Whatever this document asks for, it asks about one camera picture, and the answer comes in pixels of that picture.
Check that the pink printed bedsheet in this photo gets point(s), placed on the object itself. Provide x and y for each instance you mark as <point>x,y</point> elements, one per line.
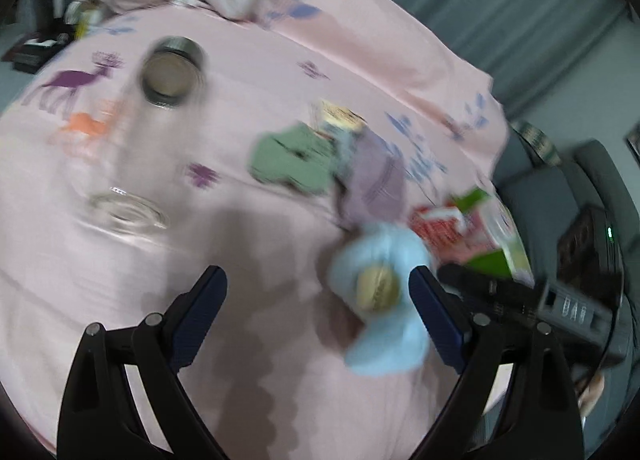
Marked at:
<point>200,150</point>

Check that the purple towel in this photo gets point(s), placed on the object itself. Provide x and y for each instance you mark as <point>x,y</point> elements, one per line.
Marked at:
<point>375,180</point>

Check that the green box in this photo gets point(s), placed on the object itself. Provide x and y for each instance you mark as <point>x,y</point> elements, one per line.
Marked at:
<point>490,260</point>

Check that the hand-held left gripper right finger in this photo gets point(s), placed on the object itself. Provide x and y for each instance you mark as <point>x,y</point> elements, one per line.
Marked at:
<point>437,320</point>

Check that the grey sofa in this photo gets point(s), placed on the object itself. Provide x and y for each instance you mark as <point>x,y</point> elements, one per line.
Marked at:
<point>540,195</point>

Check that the light blue plush toy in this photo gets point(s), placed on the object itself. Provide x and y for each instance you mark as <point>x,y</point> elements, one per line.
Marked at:
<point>390,250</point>

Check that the metal jar lid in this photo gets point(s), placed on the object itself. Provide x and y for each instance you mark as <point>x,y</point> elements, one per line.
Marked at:
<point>192,52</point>

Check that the clear glass jar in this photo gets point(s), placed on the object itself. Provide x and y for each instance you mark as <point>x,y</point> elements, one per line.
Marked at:
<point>125,212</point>

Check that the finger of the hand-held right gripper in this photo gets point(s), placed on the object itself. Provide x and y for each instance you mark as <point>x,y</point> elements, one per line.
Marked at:
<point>490,285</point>

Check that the dark side table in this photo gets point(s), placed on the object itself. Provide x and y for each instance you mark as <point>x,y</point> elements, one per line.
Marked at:
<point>30,52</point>

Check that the patterned cushion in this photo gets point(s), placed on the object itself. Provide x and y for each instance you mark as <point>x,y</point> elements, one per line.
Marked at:
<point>537,140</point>

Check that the green cloth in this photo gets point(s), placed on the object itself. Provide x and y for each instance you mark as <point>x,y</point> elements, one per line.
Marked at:
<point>290,160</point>

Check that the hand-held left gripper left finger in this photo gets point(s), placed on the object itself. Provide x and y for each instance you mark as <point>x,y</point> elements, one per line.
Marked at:
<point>197,320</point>

